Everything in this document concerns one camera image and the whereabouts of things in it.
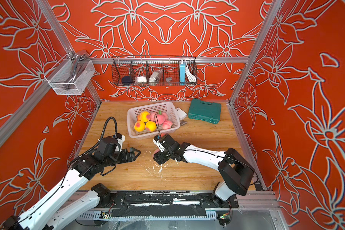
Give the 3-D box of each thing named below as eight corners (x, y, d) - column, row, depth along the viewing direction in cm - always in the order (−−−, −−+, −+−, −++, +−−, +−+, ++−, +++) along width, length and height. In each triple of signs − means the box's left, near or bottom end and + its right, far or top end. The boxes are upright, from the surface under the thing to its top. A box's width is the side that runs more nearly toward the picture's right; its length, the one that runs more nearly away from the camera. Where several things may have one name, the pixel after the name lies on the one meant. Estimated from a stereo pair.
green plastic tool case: (186, 117, 110) (187, 114, 107) (192, 100, 122) (192, 97, 119) (218, 124, 105) (220, 121, 102) (220, 106, 117) (221, 103, 114)
